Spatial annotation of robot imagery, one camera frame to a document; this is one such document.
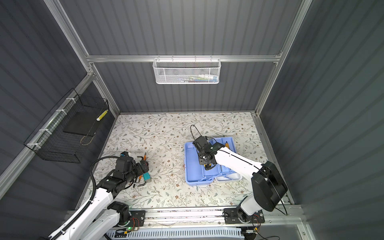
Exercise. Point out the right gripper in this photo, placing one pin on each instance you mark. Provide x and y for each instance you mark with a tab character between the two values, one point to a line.
201	161

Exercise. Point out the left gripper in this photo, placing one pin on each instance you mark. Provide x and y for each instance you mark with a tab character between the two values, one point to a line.
144	166

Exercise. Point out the teal handled tool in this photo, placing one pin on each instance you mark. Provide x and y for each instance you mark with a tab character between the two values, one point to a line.
147	177

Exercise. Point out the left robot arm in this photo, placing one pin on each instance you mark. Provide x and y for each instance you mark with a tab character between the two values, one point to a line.
101	212

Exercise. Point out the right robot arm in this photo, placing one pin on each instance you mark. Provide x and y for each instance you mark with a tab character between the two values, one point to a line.
268	186

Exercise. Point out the yellow marker in basket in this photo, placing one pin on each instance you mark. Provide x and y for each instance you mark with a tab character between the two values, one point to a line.
102	115

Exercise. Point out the black pad in basket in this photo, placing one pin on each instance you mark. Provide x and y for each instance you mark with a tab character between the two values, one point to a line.
84	124

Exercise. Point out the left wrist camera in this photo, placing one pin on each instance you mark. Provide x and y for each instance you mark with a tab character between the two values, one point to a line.
124	155

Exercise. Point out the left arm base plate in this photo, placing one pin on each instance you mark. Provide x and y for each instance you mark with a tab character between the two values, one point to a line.
135	219

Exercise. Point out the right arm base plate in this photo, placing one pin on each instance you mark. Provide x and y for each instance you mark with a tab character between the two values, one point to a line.
238	216

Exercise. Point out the black wire basket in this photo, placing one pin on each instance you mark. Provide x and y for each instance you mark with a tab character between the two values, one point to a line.
67	135

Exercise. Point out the white perforated cable duct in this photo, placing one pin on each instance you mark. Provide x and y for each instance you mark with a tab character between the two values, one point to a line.
211	233

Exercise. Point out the white wire mesh basket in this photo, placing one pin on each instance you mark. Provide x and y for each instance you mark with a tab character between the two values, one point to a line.
187	73

